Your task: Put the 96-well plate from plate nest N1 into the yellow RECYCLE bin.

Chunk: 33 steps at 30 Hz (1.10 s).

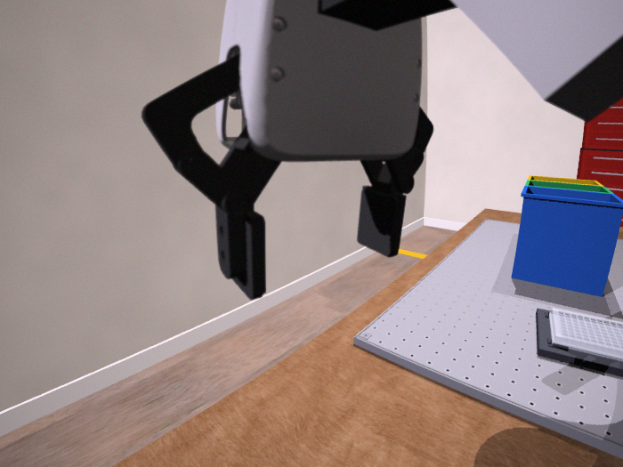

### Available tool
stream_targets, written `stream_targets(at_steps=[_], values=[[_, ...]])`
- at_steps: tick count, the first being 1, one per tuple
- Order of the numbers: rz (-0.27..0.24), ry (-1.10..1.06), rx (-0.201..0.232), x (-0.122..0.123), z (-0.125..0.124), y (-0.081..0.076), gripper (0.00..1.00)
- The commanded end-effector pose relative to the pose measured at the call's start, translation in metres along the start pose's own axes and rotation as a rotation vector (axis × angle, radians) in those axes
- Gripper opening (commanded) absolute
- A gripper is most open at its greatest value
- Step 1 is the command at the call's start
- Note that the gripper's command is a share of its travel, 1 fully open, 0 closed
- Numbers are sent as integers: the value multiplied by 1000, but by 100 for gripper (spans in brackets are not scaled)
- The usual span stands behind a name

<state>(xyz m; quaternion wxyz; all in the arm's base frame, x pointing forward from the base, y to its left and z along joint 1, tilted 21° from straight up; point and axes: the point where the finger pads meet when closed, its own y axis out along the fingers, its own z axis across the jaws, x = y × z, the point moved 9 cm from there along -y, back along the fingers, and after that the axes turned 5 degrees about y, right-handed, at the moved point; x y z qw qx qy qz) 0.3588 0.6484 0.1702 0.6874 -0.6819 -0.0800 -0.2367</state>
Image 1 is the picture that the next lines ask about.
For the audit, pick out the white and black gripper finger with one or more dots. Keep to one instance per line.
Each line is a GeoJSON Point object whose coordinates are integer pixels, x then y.
{"type": "Point", "coordinates": [232, 186]}
{"type": "Point", "coordinates": [382, 205]}

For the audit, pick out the blue bin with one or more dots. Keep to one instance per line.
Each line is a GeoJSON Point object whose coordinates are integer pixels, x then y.
{"type": "Point", "coordinates": [567, 238]}

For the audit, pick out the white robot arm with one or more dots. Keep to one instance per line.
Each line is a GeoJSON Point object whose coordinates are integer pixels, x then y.
{"type": "Point", "coordinates": [570, 51]}

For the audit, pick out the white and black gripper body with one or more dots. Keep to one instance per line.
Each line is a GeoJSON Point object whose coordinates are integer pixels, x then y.
{"type": "Point", "coordinates": [342, 92]}

